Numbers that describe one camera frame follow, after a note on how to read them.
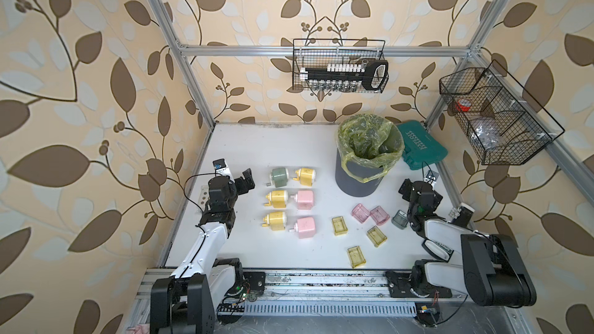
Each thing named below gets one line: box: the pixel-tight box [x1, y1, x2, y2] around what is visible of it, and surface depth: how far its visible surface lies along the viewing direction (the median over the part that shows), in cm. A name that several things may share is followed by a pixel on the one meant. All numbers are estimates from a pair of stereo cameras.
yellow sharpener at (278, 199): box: [263, 190, 288, 209], surface depth 89 cm
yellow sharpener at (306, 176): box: [292, 167, 316, 188], surface depth 96 cm
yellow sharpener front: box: [260, 211, 287, 231], surface depth 83 cm
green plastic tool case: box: [396, 120, 449, 171], surface depth 107 cm
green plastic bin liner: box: [336, 112, 406, 184], surface depth 84 cm
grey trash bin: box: [334, 147, 385, 198], surface depth 81 cm
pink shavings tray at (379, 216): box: [369, 205, 391, 226], surface depth 90 cm
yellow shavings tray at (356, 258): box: [347, 245, 367, 269], surface depth 82 cm
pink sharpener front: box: [294, 217, 317, 239], surface depth 82 cm
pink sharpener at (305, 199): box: [293, 190, 315, 210], surface depth 89 cm
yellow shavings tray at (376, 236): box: [366, 225, 388, 248], surface depth 85 cm
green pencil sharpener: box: [266, 167, 290, 188], surface depth 96 cm
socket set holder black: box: [299, 60, 390, 93], surface depth 87 cm
